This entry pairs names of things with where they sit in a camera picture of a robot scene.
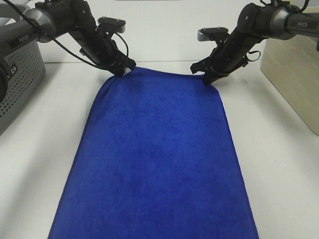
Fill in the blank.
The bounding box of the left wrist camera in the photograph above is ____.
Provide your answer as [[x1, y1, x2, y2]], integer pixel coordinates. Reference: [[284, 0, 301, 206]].
[[98, 17, 126, 33]]

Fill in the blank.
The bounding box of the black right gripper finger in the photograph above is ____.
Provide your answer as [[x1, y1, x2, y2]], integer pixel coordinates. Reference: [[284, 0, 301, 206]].
[[190, 58, 214, 75], [203, 70, 229, 86]]

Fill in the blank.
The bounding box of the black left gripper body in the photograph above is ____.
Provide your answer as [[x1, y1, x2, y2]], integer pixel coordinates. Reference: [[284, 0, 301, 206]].
[[74, 27, 125, 67]]

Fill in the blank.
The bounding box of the grey perforated plastic basket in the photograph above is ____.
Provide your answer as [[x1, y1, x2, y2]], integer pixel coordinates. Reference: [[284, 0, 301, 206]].
[[0, 2, 47, 137]]

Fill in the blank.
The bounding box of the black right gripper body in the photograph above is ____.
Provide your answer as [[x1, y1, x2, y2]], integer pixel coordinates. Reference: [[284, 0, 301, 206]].
[[211, 28, 259, 74]]

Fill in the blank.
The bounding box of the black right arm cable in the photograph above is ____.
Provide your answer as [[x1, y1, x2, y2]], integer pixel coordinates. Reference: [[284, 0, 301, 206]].
[[239, 0, 310, 69]]

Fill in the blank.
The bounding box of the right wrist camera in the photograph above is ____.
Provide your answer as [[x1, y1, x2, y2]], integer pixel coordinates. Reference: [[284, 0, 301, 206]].
[[197, 27, 229, 42]]

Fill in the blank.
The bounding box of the blue microfibre towel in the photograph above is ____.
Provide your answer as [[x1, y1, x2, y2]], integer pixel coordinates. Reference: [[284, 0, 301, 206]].
[[48, 68, 259, 239]]

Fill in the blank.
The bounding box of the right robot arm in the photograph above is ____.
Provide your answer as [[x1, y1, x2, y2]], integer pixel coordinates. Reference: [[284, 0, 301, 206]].
[[190, 0, 319, 85]]

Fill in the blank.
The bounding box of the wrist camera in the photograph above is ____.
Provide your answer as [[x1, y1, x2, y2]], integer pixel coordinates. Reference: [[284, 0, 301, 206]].
[[197, 27, 229, 42], [98, 17, 126, 33]]

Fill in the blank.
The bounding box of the beige storage box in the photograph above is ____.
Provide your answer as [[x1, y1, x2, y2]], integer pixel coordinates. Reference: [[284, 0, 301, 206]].
[[261, 35, 319, 134]]

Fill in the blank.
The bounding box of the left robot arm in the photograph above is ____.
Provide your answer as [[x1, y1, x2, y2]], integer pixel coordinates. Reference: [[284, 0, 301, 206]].
[[0, 0, 136, 100]]

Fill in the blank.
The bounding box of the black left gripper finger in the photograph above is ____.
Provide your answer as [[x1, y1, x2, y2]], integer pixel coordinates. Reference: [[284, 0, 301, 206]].
[[120, 55, 136, 70], [106, 66, 126, 77]]

